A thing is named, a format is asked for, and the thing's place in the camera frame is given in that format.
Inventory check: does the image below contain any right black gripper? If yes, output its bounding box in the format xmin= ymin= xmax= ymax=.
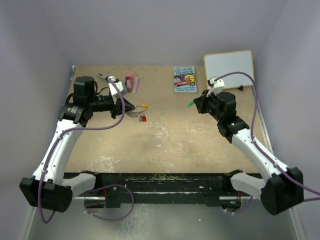
xmin=194 ymin=89 xmax=223 ymax=122

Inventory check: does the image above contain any green key tag with key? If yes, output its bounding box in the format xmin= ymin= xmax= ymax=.
xmin=187 ymin=101 xmax=195 ymax=107

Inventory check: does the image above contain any keyring yellow clip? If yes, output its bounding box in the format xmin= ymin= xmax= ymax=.
xmin=125 ymin=104 xmax=149 ymax=118

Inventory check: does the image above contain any red key tag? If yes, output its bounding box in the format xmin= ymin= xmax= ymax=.
xmin=140 ymin=115 xmax=147 ymax=122

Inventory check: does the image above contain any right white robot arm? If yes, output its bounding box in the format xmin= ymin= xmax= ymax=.
xmin=193 ymin=90 xmax=304 ymax=216

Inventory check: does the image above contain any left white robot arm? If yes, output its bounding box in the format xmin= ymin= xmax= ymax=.
xmin=19 ymin=76 xmax=135 ymax=213

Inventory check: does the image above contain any treehouse paperback book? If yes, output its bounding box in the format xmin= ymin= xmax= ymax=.
xmin=173 ymin=66 xmax=198 ymax=93

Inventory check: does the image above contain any purple highlighter pen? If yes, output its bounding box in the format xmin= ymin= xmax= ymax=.
xmin=131 ymin=77 xmax=140 ymax=94

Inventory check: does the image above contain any pink capped dark bottle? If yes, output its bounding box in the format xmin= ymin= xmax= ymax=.
xmin=125 ymin=73 xmax=133 ymax=93

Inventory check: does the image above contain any small whiteboard on stand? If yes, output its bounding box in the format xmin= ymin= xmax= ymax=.
xmin=203 ymin=49 xmax=255 ymax=89

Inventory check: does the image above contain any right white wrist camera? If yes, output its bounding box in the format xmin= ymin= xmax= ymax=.
xmin=206 ymin=77 xmax=225 ymax=97

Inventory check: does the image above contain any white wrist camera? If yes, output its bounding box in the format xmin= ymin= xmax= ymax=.
xmin=106 ymin=76 xmax=127 ymax=98
xmin=206 ymin=77 xmax=225 ymax=97

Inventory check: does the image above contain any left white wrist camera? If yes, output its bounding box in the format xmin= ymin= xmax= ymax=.
xmin=106 ymin=76 xmax=127 ymax=98

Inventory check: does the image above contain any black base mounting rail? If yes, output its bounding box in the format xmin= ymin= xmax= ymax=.
xmin=82 ymin=173 xmax=248 ymax=208

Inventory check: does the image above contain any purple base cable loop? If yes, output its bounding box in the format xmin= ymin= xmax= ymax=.
xmin=83 ymin=184 xmax=136 ymax=222

